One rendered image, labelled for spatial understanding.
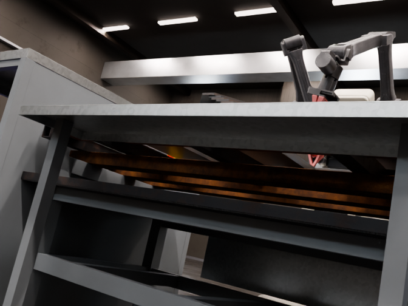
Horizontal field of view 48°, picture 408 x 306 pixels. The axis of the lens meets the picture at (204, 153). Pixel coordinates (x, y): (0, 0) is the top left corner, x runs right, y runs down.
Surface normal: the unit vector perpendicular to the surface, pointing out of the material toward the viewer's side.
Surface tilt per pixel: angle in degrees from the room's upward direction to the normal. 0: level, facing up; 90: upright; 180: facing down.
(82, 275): 90
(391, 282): 90
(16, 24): 90
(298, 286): 90
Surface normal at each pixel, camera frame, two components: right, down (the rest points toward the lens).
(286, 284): -0.56, -0.29
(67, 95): 0.80, 0.05
